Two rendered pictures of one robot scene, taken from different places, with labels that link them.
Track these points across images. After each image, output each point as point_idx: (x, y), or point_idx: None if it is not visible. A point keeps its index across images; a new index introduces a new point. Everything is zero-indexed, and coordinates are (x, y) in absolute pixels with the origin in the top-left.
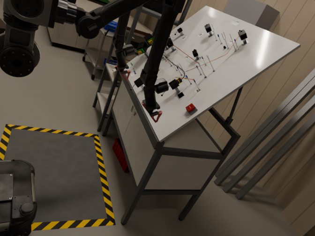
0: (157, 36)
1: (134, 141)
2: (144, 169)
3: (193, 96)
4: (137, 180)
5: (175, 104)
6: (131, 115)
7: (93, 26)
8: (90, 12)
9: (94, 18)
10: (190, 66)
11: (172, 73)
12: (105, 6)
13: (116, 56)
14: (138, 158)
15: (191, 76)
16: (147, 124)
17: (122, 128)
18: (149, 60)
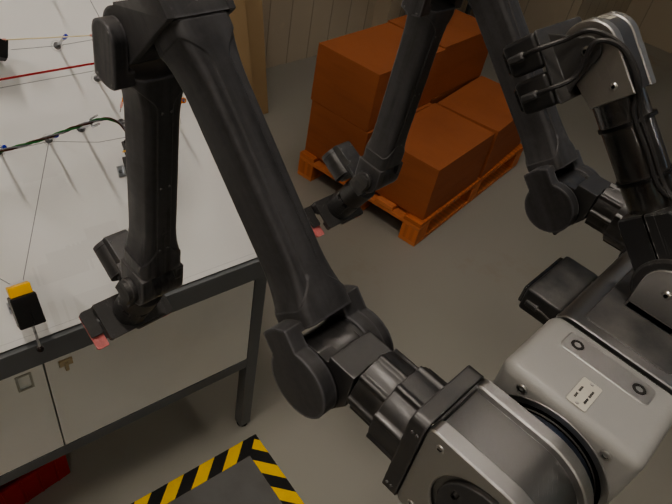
0: (423, 84)
1: (146, 367)
2: (245, 327)
3: (180, 130)
4: (237, 358)
5: (181, 190)
6: (47, 384)
7: None
8: (554, 179)
9: (579, 164)
10: (19, 96)
11: (9, 171)
12: (563, 132)
13: (147, 311)
14: (204, 350)
15: (82, 107)
16: (210, 283)
17: (25, 449)
18: (403, 140)
